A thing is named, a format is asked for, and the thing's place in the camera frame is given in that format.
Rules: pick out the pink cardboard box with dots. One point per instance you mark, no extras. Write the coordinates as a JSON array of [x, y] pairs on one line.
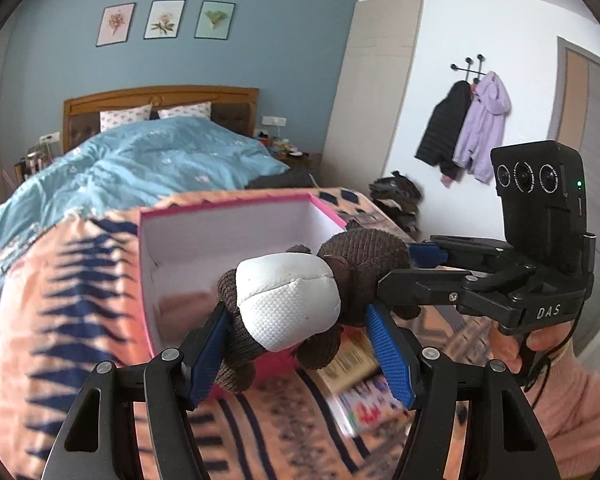
[[220, 240]]

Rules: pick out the framed pink flower picture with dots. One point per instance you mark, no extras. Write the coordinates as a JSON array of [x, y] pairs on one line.
[[116, 24]]

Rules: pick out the blue duvet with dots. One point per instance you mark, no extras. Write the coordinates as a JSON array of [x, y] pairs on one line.
[[130, 160]]

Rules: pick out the dark cloth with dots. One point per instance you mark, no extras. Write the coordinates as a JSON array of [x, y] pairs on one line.
[[285, 179]]

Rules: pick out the cluttered bedside shelf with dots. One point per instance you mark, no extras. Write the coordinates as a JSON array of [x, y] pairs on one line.
[[32, 160]]

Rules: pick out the person's right hand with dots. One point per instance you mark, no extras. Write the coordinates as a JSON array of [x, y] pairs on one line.
[[552, 338]]

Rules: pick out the colourful printed book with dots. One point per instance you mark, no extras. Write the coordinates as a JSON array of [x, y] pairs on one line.
[[365, 405]]

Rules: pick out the brown plush monkey white face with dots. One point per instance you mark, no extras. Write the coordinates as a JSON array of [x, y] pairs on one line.
[[285, 300]]

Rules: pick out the wooden nightstand with clutter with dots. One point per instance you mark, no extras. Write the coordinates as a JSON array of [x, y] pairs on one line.
[[295, 160]]

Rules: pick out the white patterned pillow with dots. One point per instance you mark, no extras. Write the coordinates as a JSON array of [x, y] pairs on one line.
[[125, 117], [185, 110]]

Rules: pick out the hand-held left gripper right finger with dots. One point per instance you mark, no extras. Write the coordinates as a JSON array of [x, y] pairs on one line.
[[392, 355]]

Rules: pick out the framed green leaf picture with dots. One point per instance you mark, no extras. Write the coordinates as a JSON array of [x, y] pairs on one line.
[[215, 20]]

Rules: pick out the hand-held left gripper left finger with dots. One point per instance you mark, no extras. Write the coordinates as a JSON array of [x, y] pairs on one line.
[[207, 355]]

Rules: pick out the black wall coat rack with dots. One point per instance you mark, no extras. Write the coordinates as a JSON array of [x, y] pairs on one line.
[[472, 66]]

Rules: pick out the wooden bed headboard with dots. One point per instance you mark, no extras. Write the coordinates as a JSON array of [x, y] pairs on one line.
[[180, 97]]

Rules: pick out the black jacket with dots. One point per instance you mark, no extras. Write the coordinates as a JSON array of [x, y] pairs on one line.
[[442, 130]]

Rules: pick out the yellow tissue pack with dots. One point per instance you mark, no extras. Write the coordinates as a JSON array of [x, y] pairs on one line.
[[350, 360]]

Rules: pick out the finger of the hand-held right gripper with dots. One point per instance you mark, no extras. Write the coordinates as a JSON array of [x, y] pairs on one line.
[[410, 287], [427, 254]]

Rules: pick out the pile of dark clothes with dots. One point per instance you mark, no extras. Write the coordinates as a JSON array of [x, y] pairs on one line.
[[397, 195]]

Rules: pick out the white wall socket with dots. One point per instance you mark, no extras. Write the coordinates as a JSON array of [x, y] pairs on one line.
[[49, 137], [273, 121]]

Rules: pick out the purple hoodie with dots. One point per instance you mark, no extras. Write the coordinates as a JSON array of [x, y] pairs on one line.
[[482, 130]]

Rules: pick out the framed white flower picture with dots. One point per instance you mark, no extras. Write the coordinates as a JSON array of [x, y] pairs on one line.
[[164, 19]]

